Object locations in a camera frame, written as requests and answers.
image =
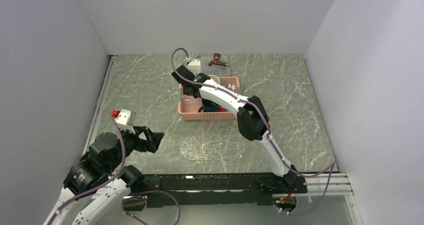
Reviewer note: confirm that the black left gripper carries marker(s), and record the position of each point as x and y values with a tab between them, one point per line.
153	139

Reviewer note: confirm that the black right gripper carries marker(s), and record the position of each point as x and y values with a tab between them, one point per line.
196	74

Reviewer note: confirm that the clear textured acrylic tray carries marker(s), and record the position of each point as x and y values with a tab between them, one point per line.
190	100

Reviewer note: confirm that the dark blue mug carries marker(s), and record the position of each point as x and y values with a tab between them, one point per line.
208	106

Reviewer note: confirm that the light blue white mug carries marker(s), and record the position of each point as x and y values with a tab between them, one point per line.
215	78

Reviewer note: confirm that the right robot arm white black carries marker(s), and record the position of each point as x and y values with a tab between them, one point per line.
252	119

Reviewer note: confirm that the pink plastic basket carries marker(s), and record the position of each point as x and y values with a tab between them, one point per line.
190	112

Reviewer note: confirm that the clear plastic box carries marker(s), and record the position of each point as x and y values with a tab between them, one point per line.
217	70

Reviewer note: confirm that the copper faucet tap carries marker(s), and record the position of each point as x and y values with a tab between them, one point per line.
217	61

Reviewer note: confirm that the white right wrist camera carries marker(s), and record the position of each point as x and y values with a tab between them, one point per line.
194	66

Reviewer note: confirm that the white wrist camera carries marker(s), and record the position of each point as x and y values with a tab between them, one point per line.
194	66
124	119

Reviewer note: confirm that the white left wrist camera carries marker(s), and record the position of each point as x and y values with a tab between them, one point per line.
124	119

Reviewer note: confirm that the aluminium side rail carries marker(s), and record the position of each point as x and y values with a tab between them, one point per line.
96	111

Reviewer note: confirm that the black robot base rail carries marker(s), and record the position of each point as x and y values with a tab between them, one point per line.
262	189

